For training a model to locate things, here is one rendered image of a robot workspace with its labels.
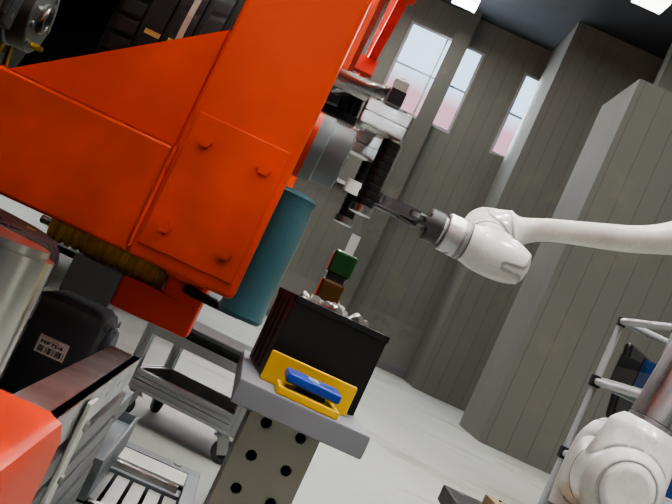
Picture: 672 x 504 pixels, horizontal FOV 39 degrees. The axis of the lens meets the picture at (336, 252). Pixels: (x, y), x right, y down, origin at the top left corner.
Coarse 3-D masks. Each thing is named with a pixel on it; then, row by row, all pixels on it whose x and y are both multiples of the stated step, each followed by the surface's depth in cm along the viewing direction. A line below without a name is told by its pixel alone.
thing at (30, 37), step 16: (32, 0) 180; (48, 0) 186; (16, 16) 180; (32, 16) 181; (0, 32) 182; (16, 32) 182; (32, 32) 185; (48, 32) 193; (16, 48) 195; (0, 64) 190; (16, 64) 199
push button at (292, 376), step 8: (288, 368) 117; (288, 376) 112; (296, 376) 112; (304, 376) 115; (296, 384) 112; (304, 384) 112; (312, 384) 112; (320, 384) 115; (304, 392) 114; (312, 392) 112; (320, 392) 112; (328, 392) 112; (336, 392) 114; (320, 400) 114; (328, 400) 112; (336, 400) 112
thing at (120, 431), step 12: (120, 420) 211; (132, 420) 211; (108, 432) 195; (120, 432) 200; (108, 444) 185; (120, 444) 188; (96, 456) 172; (108, 456) 169; (96, 468) 162; (108, 468) 186; (96, 480) 166; (84, 492) 162
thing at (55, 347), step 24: (48, 312) 147; (72, 312) 148; (96, 312) 150; (24, 336) 147; (48, 336) 147; (72, 336) 148; (96, 336) 148; (24, 360) 147; (48, 360) 147; (72, 360) 147; (0, 384) 147; (24, 384) 147
